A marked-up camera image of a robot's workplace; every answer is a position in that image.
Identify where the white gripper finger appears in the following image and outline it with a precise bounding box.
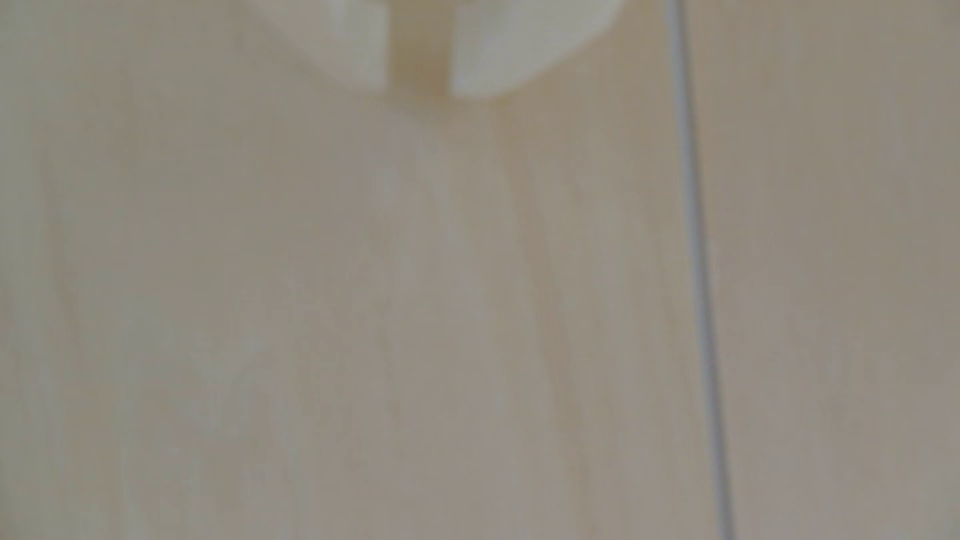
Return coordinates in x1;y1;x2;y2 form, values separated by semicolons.
238;0;392;93
447;0;628;101

